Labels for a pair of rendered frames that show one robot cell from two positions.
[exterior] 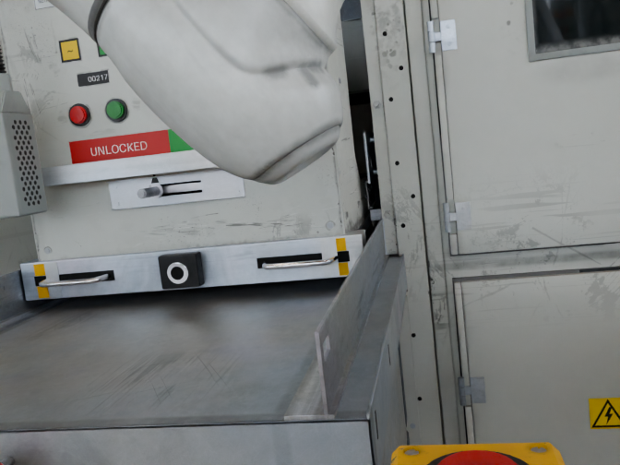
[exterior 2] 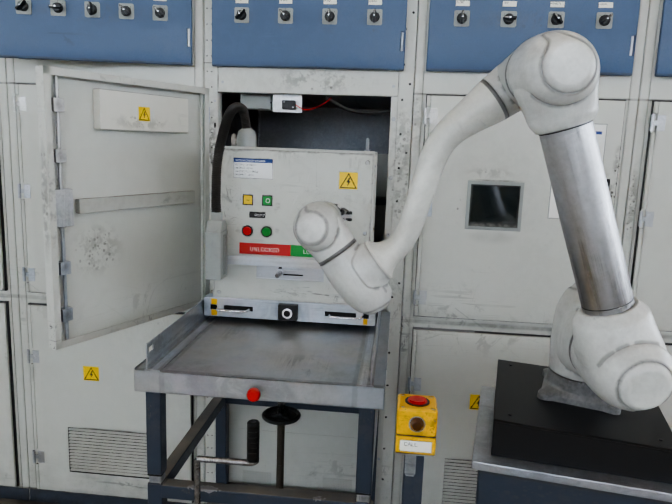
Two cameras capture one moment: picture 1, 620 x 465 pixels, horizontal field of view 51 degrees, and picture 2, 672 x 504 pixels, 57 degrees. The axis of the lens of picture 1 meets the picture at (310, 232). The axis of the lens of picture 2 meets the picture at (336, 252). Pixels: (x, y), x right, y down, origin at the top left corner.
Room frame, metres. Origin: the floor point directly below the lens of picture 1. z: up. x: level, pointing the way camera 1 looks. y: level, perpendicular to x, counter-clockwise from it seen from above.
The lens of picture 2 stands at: (-0.91, 0.23, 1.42)
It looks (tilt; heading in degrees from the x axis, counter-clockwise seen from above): 10 degrees down; 354
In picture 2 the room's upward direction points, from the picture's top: 2 degrees clockwise
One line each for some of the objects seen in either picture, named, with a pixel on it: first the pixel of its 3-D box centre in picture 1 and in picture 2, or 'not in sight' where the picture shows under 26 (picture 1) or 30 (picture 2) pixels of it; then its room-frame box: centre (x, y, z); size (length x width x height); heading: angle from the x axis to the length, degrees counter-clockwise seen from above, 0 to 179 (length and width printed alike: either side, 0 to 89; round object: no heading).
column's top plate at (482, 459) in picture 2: not in sight; (572, 435); (0.42, -0.49, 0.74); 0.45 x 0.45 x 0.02; 69
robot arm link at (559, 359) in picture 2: not in sight; (589, 328); (0.44, -0.51, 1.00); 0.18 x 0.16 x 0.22; 173
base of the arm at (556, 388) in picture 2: not in sight; (580, 378); (0.47, -0.52, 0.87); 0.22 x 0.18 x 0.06; 152
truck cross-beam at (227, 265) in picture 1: (190, 266); (289, 309); (0.98, 0.19, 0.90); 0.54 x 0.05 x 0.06; 79
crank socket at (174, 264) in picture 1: (180, 270); (287, 312); (0.94, 0.20, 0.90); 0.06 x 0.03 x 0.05; 79
